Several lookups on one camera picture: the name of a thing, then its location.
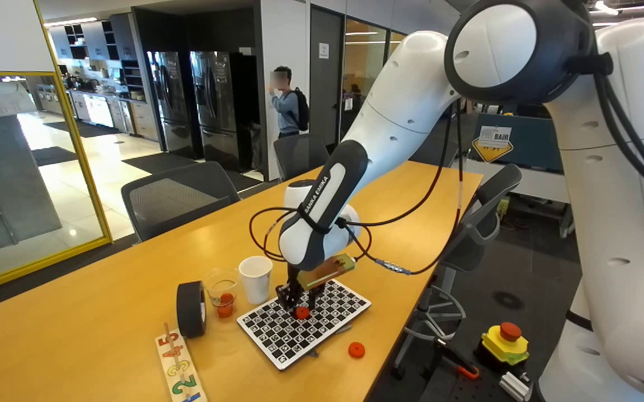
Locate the round black floor plate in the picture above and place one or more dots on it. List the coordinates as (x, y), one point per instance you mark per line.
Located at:
(508, 299)

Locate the orange disc with hole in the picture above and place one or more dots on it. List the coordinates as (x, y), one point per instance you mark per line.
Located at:
(302, 313)
(226, 298)
(223, 303)
(356, 348)
(223, 313)

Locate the transparent plastic cup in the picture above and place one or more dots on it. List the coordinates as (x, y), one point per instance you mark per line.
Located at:
(213, 293)

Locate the small white door sign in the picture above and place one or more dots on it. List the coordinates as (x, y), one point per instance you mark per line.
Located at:
(325, 50)

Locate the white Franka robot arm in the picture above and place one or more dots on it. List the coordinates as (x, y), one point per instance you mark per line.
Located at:
(635, 298)

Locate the tan wrist camera box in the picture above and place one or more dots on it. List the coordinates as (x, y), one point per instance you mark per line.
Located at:
(326, 271)

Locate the black tape roll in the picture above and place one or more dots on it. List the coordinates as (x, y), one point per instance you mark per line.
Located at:
(190, 309)

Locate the small dark floor mat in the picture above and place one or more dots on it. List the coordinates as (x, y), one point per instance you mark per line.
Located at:
(54, 155)

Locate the dark chair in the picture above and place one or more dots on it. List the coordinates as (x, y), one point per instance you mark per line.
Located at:
(440, 147)

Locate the yellow red emergency stop button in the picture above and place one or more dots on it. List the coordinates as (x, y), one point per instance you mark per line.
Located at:
(504, 347)

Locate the person with black backpack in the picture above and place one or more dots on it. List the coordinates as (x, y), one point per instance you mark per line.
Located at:
(286, 108)

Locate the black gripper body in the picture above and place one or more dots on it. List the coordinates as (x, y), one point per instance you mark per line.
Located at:
(297, 281)

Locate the black white marker board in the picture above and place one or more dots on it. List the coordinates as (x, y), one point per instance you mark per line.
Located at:
(335, 303)

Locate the small grey metal box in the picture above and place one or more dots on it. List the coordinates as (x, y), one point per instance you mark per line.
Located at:
(515, 387)

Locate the black glass door refrigerators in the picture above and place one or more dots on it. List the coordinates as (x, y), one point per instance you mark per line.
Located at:
(210, 97)

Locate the grey mesh office chair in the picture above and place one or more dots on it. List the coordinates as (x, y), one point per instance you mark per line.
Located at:
(296, 155)
(179, 194)

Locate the wooden number puzzle board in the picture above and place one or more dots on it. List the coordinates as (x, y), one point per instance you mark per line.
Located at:
(179, 369)

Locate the large dark floor mat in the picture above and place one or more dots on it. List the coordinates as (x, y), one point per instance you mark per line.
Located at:
(166, 162)

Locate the black swivel office chair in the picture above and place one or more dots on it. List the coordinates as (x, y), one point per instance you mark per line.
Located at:
(486, 213)

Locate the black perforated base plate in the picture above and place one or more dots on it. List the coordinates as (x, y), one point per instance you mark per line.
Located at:
(440, 390)

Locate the yellow white sign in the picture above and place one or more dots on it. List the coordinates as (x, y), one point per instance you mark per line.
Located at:
(492, 137)

